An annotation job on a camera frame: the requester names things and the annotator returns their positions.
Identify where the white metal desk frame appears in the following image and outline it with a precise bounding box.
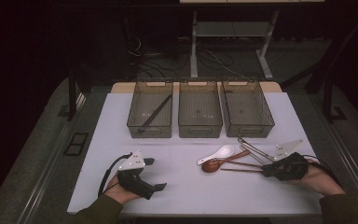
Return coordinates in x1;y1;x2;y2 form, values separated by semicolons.
179;0;325;80

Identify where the tangle of floor cables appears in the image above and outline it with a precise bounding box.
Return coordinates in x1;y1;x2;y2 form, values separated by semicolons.
126;34;254;81

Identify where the black rectangular floor frame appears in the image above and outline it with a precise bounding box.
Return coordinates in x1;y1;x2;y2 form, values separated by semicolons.
63;132;90;157

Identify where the person's left hand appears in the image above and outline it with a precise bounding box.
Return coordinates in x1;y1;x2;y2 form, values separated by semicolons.
103;173;143;206

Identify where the white ceramic spoon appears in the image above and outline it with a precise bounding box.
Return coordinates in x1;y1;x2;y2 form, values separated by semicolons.
196;144;236;166

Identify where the translucent grey plastic bin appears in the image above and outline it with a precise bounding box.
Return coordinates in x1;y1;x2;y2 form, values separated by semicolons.
126;78;174;139
220;78;276;138
177;78;224;139

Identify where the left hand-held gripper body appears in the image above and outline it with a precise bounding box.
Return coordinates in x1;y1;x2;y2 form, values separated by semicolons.
117;149;157;201

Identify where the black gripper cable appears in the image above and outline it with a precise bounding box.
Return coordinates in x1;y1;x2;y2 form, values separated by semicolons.
97;152;133;198
302;154;340;185

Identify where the brown wooden spoon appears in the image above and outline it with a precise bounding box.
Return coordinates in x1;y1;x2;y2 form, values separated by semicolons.
200;149;251;174

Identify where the person's right hand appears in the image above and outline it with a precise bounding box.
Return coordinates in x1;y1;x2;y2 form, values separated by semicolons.
297;159;347;198

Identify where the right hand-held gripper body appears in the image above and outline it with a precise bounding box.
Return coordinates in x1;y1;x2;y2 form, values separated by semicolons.
270;138;310;182

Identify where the black metal stand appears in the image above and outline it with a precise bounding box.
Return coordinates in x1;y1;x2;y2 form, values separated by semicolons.
280;12;358;124
67;66;91;123

